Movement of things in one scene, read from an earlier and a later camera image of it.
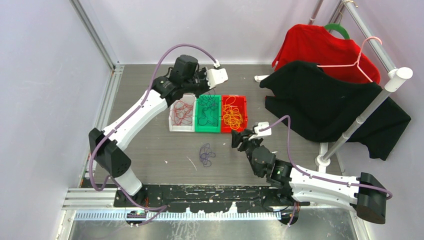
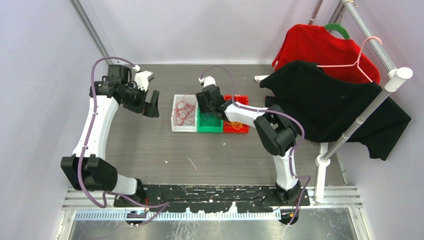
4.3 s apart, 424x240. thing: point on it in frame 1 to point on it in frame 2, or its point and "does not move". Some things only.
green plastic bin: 208,113 does not move
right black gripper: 237,137 to 201,102
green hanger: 339,27 does not move
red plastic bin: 234,115 does not move
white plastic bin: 182,114 does not move
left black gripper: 203,73 to 150,109
